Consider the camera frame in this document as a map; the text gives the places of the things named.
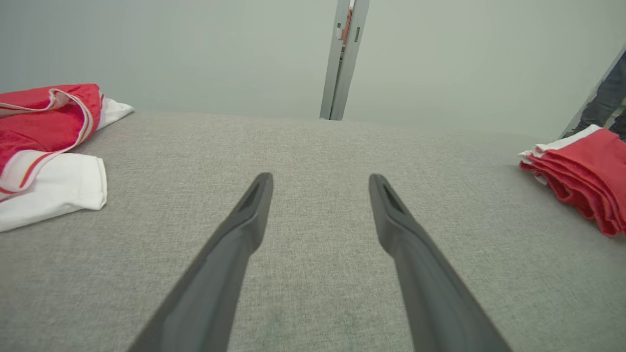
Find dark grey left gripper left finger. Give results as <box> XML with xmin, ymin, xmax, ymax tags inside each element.
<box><xmin>128</xmin><ymin>172</ymin><xmax>274</xmax><ymax>352</ymax></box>

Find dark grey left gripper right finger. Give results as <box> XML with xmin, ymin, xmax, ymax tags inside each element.
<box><xmin>368</xmin><ymin>174</ymin><xmax>512</xmax><ymax>352</ymax></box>

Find red basketball jersey white sleeves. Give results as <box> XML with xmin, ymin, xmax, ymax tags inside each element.
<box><xmin>0</xmin><ymin>83</ymin><xmax>135</xmax><ymax>233</ymax></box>

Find red garments pile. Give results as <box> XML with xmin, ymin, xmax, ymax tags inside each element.
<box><xmin>518</xmin><ymin>124</ymin><xmax>626</xmax><ymax>238</ymax></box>

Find person legs dark jeans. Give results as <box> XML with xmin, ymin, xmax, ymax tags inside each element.
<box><xmin>562</xmin><ymin>49</ymin><xmax>626</xmax><ymax>142</ymax></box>

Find grey partition frame post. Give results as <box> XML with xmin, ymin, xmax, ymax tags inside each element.
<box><xmin>330</xmin><ymin>0</ymin><xmax>371</xmax><ymax>121</ymax></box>
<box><xmin>319</xmin><ymin>0</ymin><xmax>351</xmax><ymax>120</ymax></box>

